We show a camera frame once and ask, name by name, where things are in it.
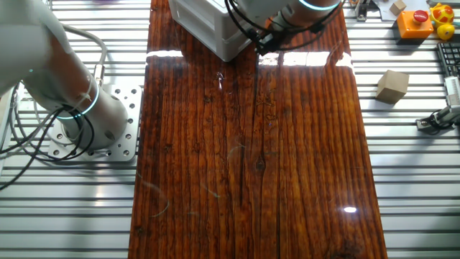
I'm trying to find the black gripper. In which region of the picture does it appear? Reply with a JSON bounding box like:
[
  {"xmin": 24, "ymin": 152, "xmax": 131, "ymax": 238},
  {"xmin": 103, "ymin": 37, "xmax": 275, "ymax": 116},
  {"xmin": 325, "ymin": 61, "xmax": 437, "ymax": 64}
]
[{"xmin": 256, "ymin": 31, "xmax": 288, "ymax": 58}]

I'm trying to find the white plastic drawer cabinet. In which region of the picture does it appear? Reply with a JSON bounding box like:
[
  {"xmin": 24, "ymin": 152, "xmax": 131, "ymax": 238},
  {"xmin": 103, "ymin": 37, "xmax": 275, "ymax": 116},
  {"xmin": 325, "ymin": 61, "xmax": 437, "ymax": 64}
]
[{"xmin": 167, "ymin": 0, "xmax": 260, "ymax": 63}]

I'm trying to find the glossy brown wood board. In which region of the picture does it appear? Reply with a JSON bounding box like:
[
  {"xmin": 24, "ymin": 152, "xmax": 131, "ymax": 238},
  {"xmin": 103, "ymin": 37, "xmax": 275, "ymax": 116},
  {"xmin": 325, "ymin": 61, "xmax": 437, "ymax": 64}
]
[{"xmin": 128, "ymin": 0, "xmax": 389, "ymax": 259}]

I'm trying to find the large wooden cube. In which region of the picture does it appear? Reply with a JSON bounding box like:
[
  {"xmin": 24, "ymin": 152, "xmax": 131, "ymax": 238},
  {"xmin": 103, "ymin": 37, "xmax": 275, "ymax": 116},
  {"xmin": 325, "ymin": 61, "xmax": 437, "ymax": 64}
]
[{"xmin": 375, "ymin": 69, "xmax": 410, "ymax": 105}]

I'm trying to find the small wooden cube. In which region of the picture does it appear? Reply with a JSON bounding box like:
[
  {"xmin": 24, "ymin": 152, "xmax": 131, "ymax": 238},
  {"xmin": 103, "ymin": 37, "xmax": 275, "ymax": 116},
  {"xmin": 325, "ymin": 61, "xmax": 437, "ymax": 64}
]
[{"xmin": 390, "ymin": 0, "xmax": 408, "ymax": 17}]

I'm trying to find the orange emergency stop box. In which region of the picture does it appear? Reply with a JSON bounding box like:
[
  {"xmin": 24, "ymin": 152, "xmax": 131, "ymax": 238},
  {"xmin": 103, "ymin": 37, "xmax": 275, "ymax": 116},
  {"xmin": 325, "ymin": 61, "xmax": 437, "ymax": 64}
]
[{"xmin": 395, "ymin": 9, "xmax": 435, "ymax": 40}]

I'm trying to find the silver perforated mounting plate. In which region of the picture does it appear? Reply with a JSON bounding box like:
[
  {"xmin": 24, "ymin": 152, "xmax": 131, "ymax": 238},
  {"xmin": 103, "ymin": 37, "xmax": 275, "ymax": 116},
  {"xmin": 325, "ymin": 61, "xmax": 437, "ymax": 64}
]
[{"xmin": 48, "ymin": 84, "xmax": 144, "ymax": 163}]

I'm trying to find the yellow orange toy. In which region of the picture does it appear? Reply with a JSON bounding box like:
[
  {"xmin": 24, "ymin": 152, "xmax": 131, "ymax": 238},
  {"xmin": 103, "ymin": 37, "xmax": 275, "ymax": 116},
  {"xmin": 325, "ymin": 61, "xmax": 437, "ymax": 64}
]
[{"xmin": 429, "ymin": 2, "xmax": 456, "ymax": 41}]

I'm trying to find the black keyboard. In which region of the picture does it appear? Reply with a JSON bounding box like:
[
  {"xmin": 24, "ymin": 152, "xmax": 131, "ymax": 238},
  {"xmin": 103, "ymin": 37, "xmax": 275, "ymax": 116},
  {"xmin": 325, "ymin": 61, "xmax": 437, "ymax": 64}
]
[{"xmin": 436, "ymin": 42, "xmax": 460, "ymax": 78}]

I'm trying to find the dark metal bracket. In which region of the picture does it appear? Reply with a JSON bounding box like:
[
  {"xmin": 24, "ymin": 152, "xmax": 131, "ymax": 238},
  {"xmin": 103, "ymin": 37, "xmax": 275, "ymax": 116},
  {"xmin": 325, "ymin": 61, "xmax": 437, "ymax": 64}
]
[{"xmin": 354, "ymin": 0, "xmax": 371, "ymax": 22}]

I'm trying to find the thick grey cable, metal plug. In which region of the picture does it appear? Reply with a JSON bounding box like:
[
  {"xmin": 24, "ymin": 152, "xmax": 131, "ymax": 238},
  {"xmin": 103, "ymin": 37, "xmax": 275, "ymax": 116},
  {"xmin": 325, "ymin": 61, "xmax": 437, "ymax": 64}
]
[{"xmin": 61, "ymin": 24, "xmax": 109, "ymax": 88}]

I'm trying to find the small grey camera on clamp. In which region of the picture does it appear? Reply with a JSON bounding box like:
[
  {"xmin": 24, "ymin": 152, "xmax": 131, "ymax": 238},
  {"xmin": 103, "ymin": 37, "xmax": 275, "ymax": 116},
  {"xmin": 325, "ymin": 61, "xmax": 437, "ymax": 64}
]
[{"xmin": 415, "ymin": 104, "xmax": 460, "ymax": 136}]

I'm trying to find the ribbed silver camera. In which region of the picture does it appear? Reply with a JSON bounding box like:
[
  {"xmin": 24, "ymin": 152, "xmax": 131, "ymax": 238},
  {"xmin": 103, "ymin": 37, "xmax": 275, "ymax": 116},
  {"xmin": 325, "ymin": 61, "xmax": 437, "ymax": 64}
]
[{"xmin": 443, "ymin": 75, "xmax": 460, "ymax": 107}]

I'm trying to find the black cable bundle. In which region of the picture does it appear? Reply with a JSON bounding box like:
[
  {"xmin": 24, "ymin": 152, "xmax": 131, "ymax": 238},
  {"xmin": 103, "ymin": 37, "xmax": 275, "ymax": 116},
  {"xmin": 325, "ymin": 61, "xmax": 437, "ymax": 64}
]
[{"xmin": 0, "ymin": 82, "xmax": 96, "ymax": 191}]

